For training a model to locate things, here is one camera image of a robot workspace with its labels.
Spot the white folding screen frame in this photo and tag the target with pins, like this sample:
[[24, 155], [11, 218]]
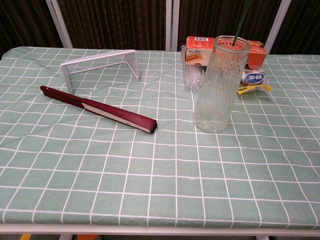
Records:
[[172, 25]]

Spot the pink flower bouquet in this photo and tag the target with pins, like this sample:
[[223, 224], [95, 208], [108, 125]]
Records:
[[239, 23]]

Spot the dark red folded fan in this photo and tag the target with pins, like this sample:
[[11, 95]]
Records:
[[100, 108]]

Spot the textured clear glass vase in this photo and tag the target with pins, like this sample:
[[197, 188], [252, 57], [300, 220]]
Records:
[[220, 85]]

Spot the blue white snack packet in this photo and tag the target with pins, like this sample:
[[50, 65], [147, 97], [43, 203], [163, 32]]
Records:
[[253, 78]]

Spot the green checked tablecloth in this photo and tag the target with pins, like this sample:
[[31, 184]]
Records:
[[160, 175]]

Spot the silver metal mesh rack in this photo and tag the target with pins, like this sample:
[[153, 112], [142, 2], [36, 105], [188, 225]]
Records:
[[100, 62]]

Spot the yellow snack wrapper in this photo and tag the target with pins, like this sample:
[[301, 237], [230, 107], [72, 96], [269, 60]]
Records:
[[252, 88]]

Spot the orange snack box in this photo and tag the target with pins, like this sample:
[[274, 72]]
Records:
[[200, 51]]

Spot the small clear glass cup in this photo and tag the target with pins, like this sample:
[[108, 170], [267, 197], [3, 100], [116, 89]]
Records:
[[192, 77]]

